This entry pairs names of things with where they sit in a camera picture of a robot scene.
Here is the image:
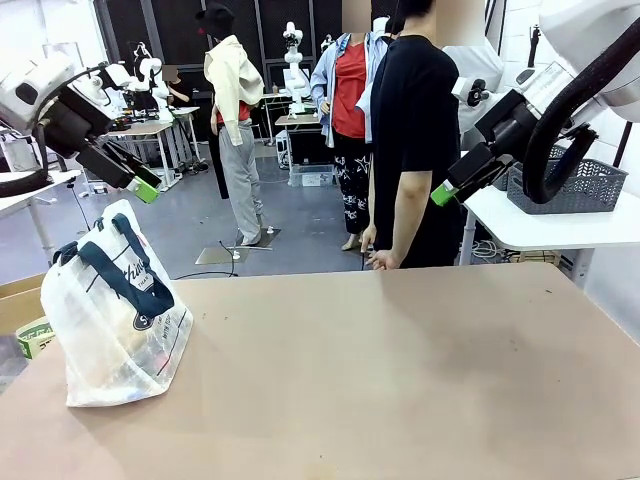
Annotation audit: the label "wooden robot desk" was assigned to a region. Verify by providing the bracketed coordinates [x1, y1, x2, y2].
[274, 113, 322, 147]

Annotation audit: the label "person's right forearm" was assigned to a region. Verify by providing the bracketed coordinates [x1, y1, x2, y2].
[391, 171, 434, 257]

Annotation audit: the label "person in black T-shirt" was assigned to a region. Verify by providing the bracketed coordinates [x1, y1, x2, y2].
[368, 0, 464, 271]

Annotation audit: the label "seated person in black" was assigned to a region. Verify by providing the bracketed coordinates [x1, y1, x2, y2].
[162, 63, 197, 109]

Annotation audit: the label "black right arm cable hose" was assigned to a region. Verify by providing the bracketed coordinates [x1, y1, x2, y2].
[522, 14, 640, 206]

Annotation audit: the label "brown cardboard box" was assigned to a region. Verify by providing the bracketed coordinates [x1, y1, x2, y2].
[0, 273, 50, 337]

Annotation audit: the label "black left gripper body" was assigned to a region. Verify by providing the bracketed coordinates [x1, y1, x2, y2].
[33, 85, 117, 159]

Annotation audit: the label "clear plastic storage box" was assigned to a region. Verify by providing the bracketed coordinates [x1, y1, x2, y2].
[288, 163, 337, 190]

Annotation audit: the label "black stand pole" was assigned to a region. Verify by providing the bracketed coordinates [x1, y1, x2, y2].
[611, 119, 634, 170]

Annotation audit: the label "white cable bundle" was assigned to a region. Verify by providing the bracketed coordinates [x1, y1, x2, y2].
[471, 238, 507, 262]

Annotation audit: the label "grey plastic lattice basket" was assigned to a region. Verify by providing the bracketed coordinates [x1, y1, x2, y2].
[492, 143, 570, 192]
[506, 158, 629, 216]

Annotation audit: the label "wooden pallet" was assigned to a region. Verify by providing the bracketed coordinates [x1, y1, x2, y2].
[509, 249, 562, 265]

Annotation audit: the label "person's left hand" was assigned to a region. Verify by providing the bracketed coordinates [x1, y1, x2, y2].
[360, 224, 380, 256]

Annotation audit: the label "white chest-mounted camera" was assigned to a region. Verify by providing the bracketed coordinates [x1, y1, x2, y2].
[451, 77, 494, 109]

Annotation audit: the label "white shopping bag blue handles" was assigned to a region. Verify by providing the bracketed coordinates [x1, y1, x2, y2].
[39, 198, 195, 409]

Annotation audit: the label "dark sneakers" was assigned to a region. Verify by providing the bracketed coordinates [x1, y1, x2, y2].
[173, 157, 212, 177]

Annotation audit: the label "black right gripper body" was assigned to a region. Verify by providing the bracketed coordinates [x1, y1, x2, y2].
[474, 88, 543, 148]

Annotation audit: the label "green and white carton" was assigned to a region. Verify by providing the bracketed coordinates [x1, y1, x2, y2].
[15, 315, 55, 361]

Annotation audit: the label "white side table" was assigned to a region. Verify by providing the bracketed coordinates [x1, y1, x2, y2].
[460, 149, 640, 267]

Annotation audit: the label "person's right hand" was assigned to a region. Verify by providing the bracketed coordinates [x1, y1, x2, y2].
[371, 247, 404, 272]

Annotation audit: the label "small background desk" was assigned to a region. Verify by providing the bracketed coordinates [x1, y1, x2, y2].
[259, 91, 289, 146]

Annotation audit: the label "mannequin in red top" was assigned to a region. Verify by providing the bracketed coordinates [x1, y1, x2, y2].
[309, 0, 396, 253]

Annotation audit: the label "black cabinet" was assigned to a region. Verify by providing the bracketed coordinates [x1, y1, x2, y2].
[286, 128, 337, 169]

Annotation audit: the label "metal floor plate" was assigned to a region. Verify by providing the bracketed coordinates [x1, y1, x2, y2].
[194, 245, 251, 266]

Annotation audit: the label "desk with green edge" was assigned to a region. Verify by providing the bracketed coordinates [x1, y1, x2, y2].
[106, 104, 202, 190]

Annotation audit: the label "mannequin in cream jacket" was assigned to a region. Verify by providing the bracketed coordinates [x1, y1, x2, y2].
[194, 2, 266, 247]

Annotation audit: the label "metal mannequin base plate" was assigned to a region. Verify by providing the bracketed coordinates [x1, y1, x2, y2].
[234, 226, 283, 251]

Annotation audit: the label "white round stand table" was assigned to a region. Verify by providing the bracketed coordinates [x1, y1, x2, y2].
[0, 168, 84, 252]

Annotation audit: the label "black floor cable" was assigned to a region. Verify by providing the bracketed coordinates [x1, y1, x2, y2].
[171, 239, 242, 282]

